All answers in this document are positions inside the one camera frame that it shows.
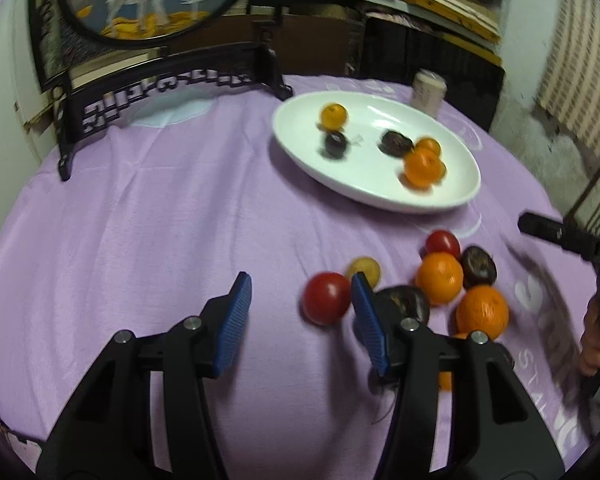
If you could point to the dark metal chair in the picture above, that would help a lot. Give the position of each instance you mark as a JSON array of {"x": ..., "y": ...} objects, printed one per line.
[{"x": 592, "y": 205}]

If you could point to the dark framed picture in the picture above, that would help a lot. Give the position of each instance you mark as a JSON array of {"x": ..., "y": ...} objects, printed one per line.
[{"x": 50, "y": 35}]

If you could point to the round embroidered screen with stand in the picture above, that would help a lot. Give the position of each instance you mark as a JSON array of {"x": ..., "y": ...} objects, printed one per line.
[{"x": 150, "y": 0}]

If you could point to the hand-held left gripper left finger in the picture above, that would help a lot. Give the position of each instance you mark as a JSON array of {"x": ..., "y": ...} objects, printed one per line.
[{"x": 235, "y": 317}]

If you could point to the dark purple plum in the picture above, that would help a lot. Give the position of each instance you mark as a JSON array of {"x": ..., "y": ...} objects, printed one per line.
[
  {"x": 405, "y": 302},
  {"x": 396, "y": 143},
  {"x": 336, "y": 144},
  {"x": 479, "y": 266}
]

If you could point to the purple tablecloth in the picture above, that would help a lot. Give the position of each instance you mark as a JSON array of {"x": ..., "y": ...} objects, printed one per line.
[{"x": 155, "y": 220}]

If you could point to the person's right hand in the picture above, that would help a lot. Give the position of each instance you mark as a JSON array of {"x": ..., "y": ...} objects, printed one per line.
[{"x": 594, "y": 345}]

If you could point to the yellow plum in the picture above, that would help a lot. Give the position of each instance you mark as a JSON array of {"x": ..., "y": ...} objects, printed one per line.
[{"x": 367, "y": 266}]

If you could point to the small red tomato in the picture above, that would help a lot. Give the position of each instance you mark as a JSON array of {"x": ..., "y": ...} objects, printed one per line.
[{"x": 443, "y": 241}]

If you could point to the small orange mandarin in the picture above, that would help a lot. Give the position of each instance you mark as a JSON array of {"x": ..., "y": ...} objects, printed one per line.
[
  {"x": 430, "y": 146},
  {"x": 333, "y": 115},
  {"x": 446, "y": 377}
]

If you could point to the white oval plate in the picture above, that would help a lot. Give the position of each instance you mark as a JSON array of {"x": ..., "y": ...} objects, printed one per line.
[{"x": 360, "y": 180}]

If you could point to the striped beige curtain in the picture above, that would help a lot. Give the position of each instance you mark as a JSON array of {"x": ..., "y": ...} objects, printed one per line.
[{"x": 580, "y": 60}]

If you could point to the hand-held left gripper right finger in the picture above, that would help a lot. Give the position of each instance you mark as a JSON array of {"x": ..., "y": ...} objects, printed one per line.
[{"x": 369, "y": 322}]

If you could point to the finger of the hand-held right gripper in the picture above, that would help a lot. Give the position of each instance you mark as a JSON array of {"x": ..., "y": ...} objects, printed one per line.
[{"x": 555, "y": 232}]

